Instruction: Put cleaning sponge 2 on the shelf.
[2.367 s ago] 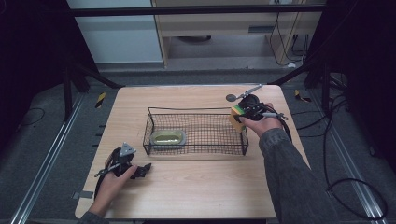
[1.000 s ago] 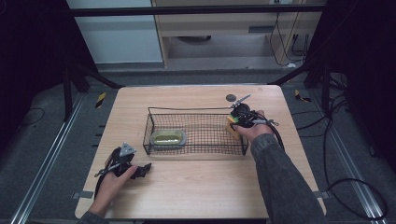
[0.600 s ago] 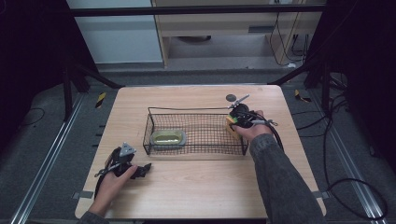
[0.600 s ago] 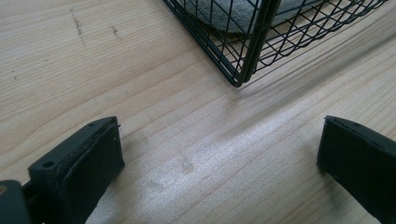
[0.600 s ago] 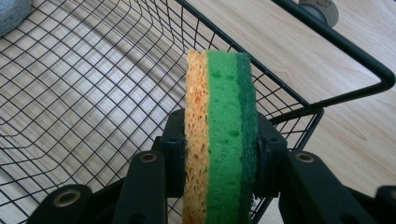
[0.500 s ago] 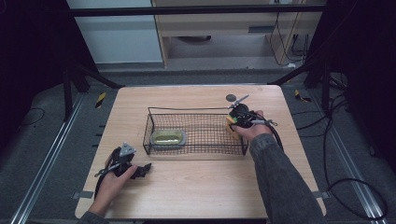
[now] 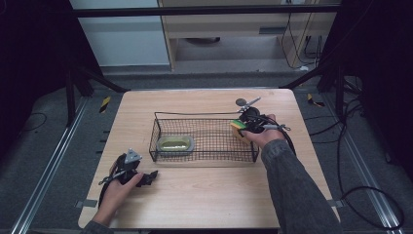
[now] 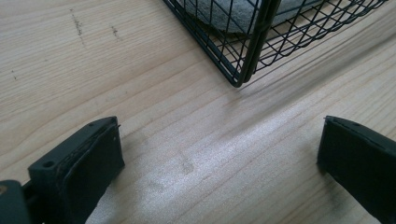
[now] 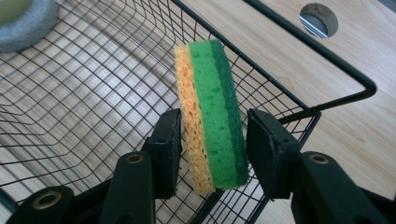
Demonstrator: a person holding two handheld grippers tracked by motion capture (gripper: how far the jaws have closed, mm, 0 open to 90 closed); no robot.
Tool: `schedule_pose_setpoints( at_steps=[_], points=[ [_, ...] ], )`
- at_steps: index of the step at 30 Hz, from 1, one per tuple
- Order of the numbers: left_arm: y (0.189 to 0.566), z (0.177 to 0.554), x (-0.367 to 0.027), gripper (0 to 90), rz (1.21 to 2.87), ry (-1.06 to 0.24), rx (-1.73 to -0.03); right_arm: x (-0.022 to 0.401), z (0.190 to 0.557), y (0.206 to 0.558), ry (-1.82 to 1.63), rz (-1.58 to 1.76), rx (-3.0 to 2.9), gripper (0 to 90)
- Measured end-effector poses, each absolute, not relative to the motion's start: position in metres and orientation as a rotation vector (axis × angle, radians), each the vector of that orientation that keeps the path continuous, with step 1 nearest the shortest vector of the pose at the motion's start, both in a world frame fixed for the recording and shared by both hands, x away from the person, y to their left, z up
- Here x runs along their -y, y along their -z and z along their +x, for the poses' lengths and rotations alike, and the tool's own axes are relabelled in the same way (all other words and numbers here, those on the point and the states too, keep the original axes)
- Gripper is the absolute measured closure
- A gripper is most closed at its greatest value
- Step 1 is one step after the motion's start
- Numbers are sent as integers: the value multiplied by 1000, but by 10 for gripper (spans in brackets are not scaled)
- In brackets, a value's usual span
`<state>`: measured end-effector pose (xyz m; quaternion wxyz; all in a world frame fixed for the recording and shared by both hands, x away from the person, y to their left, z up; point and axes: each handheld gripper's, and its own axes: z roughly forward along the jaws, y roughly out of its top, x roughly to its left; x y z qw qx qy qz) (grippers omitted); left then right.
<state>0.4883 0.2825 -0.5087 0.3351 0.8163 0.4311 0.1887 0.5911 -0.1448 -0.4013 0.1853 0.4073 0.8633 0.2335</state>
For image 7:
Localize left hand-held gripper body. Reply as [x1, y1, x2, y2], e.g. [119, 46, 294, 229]
[111, 147, 144, 187]

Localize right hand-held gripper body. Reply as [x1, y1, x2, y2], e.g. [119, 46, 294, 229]
[238, 96, 271, 135]

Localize yellow sponge with green pad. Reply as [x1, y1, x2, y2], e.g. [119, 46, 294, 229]
[230, 119, 253, 146]

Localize black wire mesh basket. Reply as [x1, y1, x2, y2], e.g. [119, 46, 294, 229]
[148, 111, 261, 164]

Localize green oval soap dish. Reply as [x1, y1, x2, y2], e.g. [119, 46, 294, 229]
[156, 134, 196, 154]

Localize person's right hand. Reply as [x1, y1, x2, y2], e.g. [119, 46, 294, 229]
[241, 113, 287, 150]

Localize person's left hand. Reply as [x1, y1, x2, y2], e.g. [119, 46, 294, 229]
[92, 171, 145, 225]

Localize grey tape strip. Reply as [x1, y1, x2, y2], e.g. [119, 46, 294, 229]
[74, 199, 98, 209]
[326, 199, 346, 209]

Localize black and yellow floor tape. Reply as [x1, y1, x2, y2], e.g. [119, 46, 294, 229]
[98, 96, 112, 114]
[306, 93, 326, 108]

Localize black metal stand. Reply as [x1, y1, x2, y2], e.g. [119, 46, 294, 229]
[279, 59, 347, 119]
[63, 61, 131, 129]

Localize black horizontal metal bar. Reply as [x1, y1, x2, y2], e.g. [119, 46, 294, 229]
[72, 4, 341, 19]

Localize white cabinet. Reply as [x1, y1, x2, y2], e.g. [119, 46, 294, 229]
[69, 0, 171, 68]

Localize dark curtain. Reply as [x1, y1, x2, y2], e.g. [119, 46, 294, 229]
[0, 0, 105, 164]
[316, 0, 413, 183]

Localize left hand-held gripper cable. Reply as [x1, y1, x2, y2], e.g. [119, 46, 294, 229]
[97, 168, 129, 209]

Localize hand-held gripper cable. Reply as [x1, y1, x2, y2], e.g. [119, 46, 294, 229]
[256, 114, 298, 156]
[97, 168, 129, 209]

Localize right hand-held gripper cable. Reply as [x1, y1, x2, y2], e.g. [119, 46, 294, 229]
[256, 114, 298, 156]

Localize aluminium floor rail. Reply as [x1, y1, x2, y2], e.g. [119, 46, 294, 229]
[324, 93, 407, 234]
[9, 97, 90, 234]

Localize black hanging cables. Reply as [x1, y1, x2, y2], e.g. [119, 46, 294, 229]
[280, 12, 323, 70]

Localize thin black floor cable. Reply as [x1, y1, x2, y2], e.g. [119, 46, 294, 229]
[19, 111, 49, 135]

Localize black floor cable loop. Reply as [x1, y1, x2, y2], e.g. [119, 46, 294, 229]
[304, 97, 406, 231]

